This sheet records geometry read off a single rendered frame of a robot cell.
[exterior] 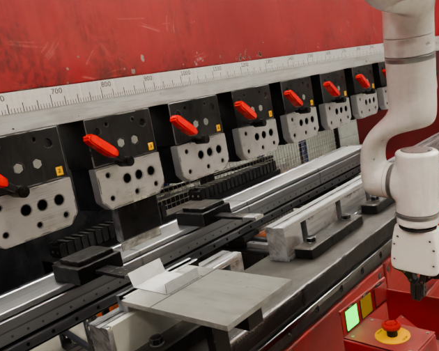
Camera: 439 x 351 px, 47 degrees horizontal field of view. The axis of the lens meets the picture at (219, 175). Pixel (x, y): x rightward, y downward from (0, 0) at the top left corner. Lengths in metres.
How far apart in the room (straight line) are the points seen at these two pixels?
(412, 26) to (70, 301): 0.91
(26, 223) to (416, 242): 0.76
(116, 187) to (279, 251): 0.58
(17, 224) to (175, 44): 0.48
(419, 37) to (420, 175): 0.27
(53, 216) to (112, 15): 0.38
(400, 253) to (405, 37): 0.45
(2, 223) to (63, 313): 0.44
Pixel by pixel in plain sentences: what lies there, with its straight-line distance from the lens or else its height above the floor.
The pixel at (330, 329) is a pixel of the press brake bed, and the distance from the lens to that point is 1.33.
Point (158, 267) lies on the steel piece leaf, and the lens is 1.07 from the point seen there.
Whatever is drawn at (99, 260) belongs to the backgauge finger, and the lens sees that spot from 1.19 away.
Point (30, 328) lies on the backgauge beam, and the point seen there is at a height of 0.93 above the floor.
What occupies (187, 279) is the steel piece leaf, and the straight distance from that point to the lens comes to 0.98.
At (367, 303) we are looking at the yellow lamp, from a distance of 1.23.
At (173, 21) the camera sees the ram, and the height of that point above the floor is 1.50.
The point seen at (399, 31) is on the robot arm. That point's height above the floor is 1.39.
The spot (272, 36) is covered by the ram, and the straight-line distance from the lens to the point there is 1.33.
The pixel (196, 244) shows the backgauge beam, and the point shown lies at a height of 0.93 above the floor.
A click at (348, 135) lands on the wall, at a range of 8.50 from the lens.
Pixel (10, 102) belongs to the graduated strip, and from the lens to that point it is 0.84.
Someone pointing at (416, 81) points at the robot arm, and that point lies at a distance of 1.00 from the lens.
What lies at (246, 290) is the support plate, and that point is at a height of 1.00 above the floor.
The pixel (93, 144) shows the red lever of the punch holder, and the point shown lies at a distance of 0.86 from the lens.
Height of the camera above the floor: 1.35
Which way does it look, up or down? 10 degrees down
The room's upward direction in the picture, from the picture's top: 10 degrees counter-clockwise
